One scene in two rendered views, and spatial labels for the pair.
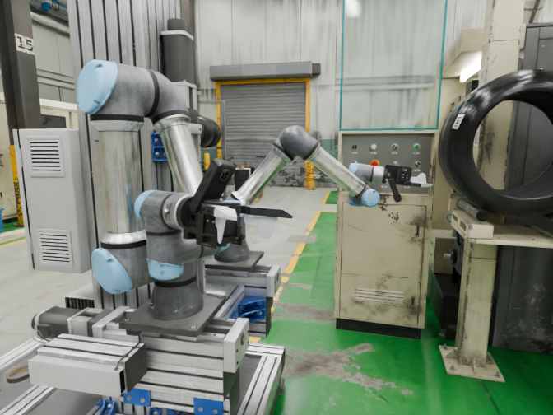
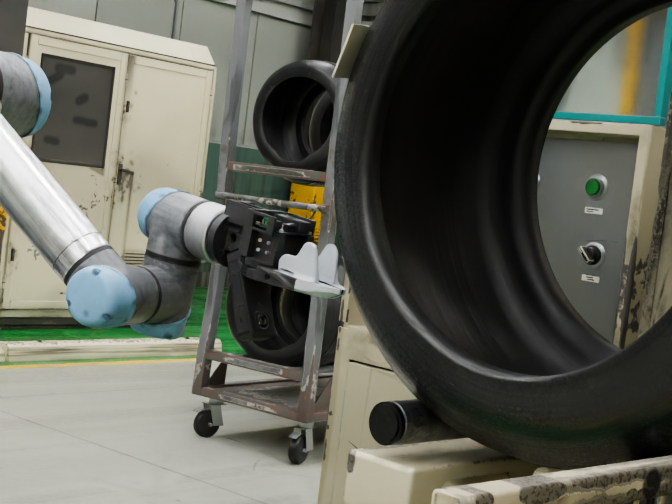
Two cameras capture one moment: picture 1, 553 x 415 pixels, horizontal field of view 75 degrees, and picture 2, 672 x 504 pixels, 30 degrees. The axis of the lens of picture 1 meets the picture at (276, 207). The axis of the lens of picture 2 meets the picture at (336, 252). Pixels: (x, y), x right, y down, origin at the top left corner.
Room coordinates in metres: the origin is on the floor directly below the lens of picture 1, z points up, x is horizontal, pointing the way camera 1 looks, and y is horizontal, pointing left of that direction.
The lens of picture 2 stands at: (0.28, -1.36, 1.13)
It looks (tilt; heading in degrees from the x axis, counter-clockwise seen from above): 3 degrees down; 28
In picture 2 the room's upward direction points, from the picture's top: 7 degrees clockwise
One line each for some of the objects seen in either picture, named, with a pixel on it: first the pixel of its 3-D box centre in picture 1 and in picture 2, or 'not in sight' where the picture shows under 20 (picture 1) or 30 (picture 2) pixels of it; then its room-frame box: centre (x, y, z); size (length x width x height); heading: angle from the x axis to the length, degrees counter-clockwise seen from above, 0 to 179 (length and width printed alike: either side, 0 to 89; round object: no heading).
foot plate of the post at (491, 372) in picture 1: (469, 360); not in sight; (1.80, -1.06, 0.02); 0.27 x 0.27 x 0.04; 74
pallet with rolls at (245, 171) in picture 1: (243, 181); not in sight; (8.26, 0.76, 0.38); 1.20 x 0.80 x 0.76; 176
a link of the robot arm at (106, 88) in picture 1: (123, 181); not in sight; (0.86, 0.37, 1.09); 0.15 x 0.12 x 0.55; 143
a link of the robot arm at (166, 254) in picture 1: (171, 250); not in sight; (0.79, 0.24, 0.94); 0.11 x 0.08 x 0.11; 143
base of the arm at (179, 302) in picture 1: (175, 291); not in sight; (0.97, 0.29, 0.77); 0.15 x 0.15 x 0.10
